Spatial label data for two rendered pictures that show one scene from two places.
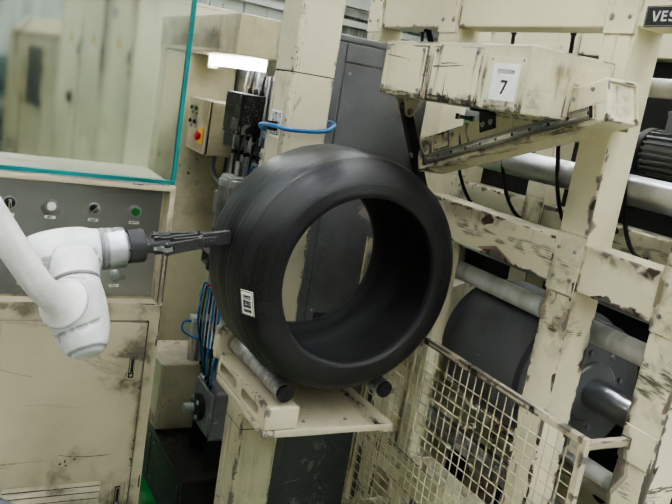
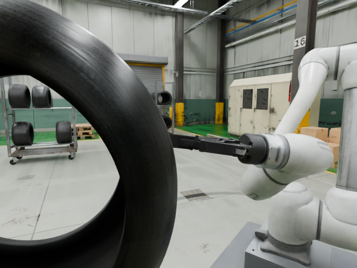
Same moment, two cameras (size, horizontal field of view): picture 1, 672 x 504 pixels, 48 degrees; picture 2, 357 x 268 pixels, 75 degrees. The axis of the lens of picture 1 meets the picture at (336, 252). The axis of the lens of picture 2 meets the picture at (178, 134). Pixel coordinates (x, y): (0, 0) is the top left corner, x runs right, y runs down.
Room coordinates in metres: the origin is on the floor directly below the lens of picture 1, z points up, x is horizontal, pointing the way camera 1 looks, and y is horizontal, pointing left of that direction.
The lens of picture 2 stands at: (2.21, 0.40, 1.34)
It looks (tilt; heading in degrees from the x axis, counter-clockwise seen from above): 8 degrees down; 194
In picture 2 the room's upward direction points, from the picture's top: straight up
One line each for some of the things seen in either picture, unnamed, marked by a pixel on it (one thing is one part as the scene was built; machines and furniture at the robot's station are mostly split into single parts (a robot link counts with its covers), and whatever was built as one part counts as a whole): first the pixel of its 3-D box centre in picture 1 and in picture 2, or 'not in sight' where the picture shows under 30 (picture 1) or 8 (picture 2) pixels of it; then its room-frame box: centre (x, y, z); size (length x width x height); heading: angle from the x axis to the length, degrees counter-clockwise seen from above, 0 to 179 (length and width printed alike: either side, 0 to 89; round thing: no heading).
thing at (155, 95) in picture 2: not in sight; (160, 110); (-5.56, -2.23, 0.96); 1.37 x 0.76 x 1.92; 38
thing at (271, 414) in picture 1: (255, 389); not in sight; (1.87, 0.15, 0.83); 0.36 x 0.09 x 0.06; 29
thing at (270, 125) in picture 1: (296, 126); not in sight; (2.15, 0.17, 1.51); 0.19 x 0.19 x 0.06; 29
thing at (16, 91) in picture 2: not in sight; (42, 117); (-2.04, -3.80, 0.96); 1.33 x 0.64 x 1.92; 126
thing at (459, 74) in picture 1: (483, 80); not in sight; (1.97, -0.29, 1.71); 0.61 x 0.25 x 0.15; 29
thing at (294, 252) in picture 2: not in sight; (282, 238); (1.22, 0.61, 0.76); 0.22 x 0.18 x 0.06; 72
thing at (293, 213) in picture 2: not in sight; (292, 209); (1.23, 0.64, 0.90); 0.18 x 0.16 x 0.22; 72
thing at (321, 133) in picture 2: not in sight; (333, 144); (-3.49, 2.48, 0.37); 1.23 x 0.84 x 0.74; 128
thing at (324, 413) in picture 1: (301, 400); not in sight; (1.94, 0.03, 0.80); 0.37 x 0.36 x 0.02; 119
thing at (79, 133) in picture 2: not in sight; (81, 131); (-5.06, -5.14, 0.22); 1.27 x 0.90 x 0.44; 38
